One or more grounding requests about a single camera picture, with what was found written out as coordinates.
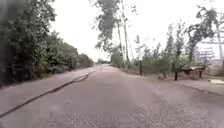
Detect grey asphalt road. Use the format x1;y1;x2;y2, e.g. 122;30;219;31
0;63;224;128

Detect group of tall thin trees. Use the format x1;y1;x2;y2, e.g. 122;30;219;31
89;0;138;69

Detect bushes and young trees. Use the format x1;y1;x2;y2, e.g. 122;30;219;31
132;5;224;76

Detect low dark wooden barrier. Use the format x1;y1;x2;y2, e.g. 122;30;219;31
172;64;207;82

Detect row of green bushes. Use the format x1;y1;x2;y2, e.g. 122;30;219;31
0;0;95;88

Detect dirt and gravel verge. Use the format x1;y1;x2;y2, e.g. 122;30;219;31
114;64;224;97

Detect white signboard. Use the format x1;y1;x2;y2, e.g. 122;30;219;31
196;42;223;62

